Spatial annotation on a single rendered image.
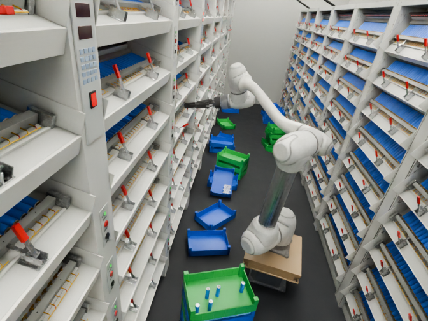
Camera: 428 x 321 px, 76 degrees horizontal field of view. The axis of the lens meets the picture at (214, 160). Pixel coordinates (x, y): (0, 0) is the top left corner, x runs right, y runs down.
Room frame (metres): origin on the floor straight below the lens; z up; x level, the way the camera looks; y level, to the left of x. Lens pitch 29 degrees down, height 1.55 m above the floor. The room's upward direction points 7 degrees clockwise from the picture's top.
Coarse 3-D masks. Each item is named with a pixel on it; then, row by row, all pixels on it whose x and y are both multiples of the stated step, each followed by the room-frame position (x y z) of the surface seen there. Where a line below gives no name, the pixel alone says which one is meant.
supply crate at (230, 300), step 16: (208, 272) 0.89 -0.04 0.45; (224, 272) 0.92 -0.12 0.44; (240, 272) 0.93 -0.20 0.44; (192, 288) 0.84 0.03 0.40; (224, 288) 0.86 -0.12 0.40; (192, 304) 0.75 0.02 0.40; (224, 304) 0.77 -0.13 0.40; (240, 304) 0.78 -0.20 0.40; (256, 304) 0.76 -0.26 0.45; (192, 320) 0.68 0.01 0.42
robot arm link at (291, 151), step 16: (288, 144) 1.09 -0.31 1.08; (304, 144) 1.11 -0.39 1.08; (288, 160) 1.06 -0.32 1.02; (304, 160) 1.11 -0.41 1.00; (288, 176) 1.12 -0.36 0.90; (272, 192) 1.14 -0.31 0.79; (288, 192) 1.14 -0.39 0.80; (272, 208) 1.13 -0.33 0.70; (256, 224) 1.16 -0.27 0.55; (272, 224) 1.14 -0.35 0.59; (256, 240) 1.11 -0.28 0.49; (272, 240) 1.13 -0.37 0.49
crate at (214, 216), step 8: (208, 208) 1.89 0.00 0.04; (216, 208) 1.95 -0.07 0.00; (224, 208) 1.95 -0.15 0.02; (200, 216) 1.82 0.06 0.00; (208, 216) 1.83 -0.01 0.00; (216, 216) 1.84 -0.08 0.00; (224, 216) 1.86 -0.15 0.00; (232, 216) 1.83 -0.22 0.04; (208, 224) 1.73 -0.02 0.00; (216, 224) 1.68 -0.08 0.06
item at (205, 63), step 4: (200, 60) 2.52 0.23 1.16; (204, 60) 2.58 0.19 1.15; (208, 60) 2.58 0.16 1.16; (200, 64) 2.47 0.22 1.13; (204, 64) 2.40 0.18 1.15; (208, 64) 2.58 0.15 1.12; (200, 68) 2.33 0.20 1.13; (204, 68) 2.39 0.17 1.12; (208, 68) 2.56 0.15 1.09; (200, 72) 2.13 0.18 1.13; (204, 72) 2.28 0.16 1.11; (200, 76) 2.07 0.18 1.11
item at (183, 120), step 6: (186, 102) 1.89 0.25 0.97; (192, 108) 1.88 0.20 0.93; (180, 114) 1.71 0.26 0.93; (180, 120) 1.61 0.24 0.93; (186, 120) 1.65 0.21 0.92; (180, 126) 1.53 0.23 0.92; (174, 132) 1.42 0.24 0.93; (180, 132) 1.45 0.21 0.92; (174, 138) 1.28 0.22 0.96; (174, 144) 1.30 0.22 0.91
